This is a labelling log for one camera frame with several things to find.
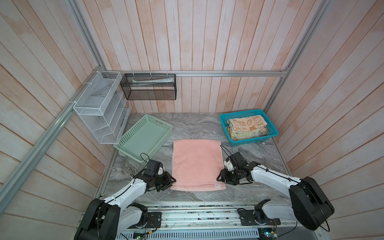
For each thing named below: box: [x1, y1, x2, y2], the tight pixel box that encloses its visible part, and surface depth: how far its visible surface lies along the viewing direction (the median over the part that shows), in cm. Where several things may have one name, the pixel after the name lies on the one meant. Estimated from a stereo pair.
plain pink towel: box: [170, 139, 227, 192], surface depth 93 cm
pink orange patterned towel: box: [227, 115, 268, 132], surface depth 109 cm
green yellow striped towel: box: [227, 126, 268, 140], surface depth 106 cm
